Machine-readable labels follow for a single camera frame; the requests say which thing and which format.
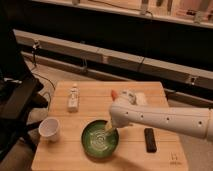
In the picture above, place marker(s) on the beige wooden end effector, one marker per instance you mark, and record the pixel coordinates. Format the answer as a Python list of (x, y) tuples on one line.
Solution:
[(108, 126)]

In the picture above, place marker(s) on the green ceramic bowl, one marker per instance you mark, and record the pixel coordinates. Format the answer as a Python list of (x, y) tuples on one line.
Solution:
[(96, 142)]

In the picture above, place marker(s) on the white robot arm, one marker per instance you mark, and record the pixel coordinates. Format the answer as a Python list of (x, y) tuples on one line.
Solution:
[(195, 122)]

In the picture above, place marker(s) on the orange carrot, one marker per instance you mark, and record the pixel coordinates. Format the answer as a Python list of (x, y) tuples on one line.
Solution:
[(114, 94)]

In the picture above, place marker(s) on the white rectangular block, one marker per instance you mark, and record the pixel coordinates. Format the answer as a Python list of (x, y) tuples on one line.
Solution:
[(141, 99)]

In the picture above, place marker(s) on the black remote control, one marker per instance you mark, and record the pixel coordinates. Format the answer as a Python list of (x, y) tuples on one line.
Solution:
[(150, 140)]

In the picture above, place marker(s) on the white tube bottle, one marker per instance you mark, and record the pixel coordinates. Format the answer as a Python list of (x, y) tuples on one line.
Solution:
[(73, 98)]

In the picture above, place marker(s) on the white paper cup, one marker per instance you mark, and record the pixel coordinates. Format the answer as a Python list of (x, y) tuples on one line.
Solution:
[(49, 129)]

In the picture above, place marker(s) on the black chair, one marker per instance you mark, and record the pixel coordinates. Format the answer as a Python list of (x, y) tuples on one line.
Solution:
[(19, 92)]

